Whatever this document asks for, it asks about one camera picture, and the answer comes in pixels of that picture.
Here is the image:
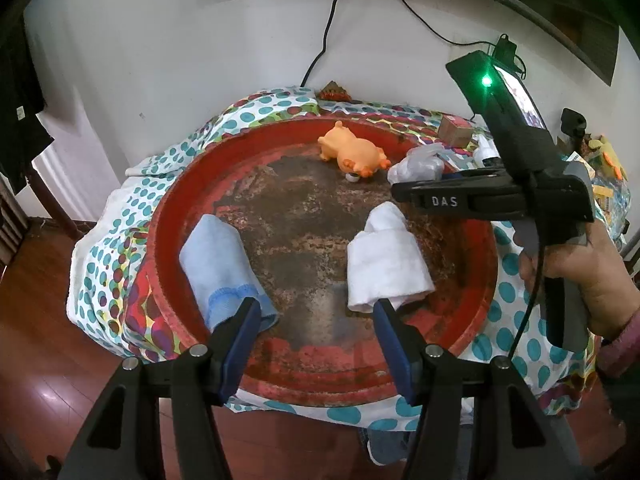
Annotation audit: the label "yellow plush toy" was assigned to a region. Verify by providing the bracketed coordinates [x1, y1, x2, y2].
[587, 136, 627, 181]

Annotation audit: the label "dark hanging clothes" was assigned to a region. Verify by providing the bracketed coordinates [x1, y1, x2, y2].
[0, 22, 53, 194]

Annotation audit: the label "round red rusty tray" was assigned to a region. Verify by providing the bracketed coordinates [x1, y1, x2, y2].
[145, 116, 499, 408]

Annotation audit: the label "black monitor cable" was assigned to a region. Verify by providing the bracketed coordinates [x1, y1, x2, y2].
[299, 0, 362, 88]

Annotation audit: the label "black power cable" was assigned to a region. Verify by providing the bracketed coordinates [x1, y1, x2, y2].
[388, 0, 527, 82]

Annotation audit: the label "white cloth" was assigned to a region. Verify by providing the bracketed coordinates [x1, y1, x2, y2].
[347, 202, 435, 314]

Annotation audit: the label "red orange snack wrapper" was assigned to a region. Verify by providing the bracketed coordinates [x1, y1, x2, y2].
[318, 80, 352, 102]

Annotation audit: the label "brown red small box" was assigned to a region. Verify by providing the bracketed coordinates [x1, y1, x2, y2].
[437, 115, 474, 148]

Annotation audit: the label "orange rubber animal toy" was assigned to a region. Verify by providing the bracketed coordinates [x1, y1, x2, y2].
[318, 120, 392, 182]

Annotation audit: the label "person's right hand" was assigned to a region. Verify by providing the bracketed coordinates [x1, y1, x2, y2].
[544, 220, 639, 340]

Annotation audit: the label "light blue towel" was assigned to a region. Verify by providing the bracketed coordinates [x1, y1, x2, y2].
[179, 214, 279, 333]

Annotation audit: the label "black clamp stand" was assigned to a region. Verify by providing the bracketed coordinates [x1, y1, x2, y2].
[561, 108, 587, 153]

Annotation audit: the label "clear plastic bag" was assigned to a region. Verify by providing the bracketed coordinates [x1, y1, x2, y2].
[387, 143, 445, 184]

